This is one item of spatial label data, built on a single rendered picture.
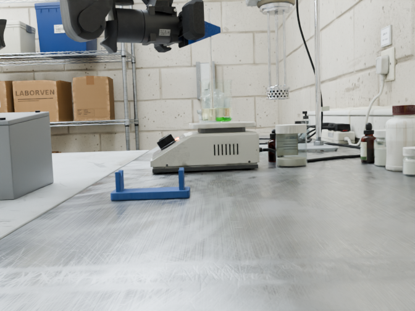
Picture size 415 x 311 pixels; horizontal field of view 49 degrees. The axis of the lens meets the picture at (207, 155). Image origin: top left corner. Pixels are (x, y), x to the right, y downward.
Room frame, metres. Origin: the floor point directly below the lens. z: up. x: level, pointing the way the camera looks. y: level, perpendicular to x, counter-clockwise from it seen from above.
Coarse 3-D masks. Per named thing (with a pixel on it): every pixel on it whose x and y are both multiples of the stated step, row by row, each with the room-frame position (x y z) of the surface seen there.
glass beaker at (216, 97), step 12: (204, 84) 0.86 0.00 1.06; (216, 84) 0.85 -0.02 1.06; (228, 84) 0.86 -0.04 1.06; (204, 96) 0.86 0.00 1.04; (216, 96) 0.85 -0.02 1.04; (228, 96) 0.86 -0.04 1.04; (204, 108) 0.86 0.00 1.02; (216, 108) 0.85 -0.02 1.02; (228, 108) 0.86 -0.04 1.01; (204, 120) 0.86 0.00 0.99; (216, 120) 0.85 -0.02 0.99; (228, 120) 0.86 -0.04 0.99
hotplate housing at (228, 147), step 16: (208, 128) 0.85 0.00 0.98; (224, 128) 0.85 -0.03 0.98; (240, 128) 0.85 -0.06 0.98; (176, 144) 0.83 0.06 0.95; (192, 144) 0.82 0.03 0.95; (208, 144) 0.83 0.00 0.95; (224, 144) 0.83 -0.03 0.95; (240, 144) 0.83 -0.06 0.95; (256, 144) 0.83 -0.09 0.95; (160, 160) 0.82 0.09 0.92; (176, 160) 0.82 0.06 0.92; (192, 160) 0.82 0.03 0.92; (208, 160) 0.83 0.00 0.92; (224, 160) 0.83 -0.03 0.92; (240, 160) 0.83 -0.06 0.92; (256, 160) 0.83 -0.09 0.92
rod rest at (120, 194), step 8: (120, 176) 0.58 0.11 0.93; (184, 176) 0.60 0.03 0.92; (120, 184) 0.58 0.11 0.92; (184, 184) 0.59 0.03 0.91; (112, 192) 0.58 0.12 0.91; (120, 192) 0.57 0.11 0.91; (128, 192) 0.57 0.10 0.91; (136, 192) 0.57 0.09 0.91; (144, 192) 0.57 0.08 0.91; (152, 192) 0.57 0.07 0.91; (160, 192) 0.57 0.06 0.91; (168, 192) 0.57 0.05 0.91; (176, 192) 0.57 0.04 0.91; (184, 192) 0.57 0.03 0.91; (112, 200) 0.57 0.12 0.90; (120, 200) 0.57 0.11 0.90
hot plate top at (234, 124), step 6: (192, 126) 0.84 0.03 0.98; (198, 126) 0.83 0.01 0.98; (204, 126) 0.83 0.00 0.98; (210, 126) 0.83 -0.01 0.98; (216, 126) 0.83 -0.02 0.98; (222, 126) 0.83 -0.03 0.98; (228, 126) 0.84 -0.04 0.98; (234, 126) 0.84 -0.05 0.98; (240, 126) 0.84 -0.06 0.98; (246, 126) 0.84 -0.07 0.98; (252, 126) 0.84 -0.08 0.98
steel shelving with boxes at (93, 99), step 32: (0, 0) 3.27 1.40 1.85; (32, 0) 3.26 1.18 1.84; (32, 32) 3.10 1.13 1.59; (64, 32) 2.97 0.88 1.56; (32, 64) 3.26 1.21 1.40; (0, 96) 2.91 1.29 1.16; (32, 96) 2.95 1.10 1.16; (64, 96) 3.07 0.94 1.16; (96, 96) 2.94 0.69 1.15; (128, 128) 2.87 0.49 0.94
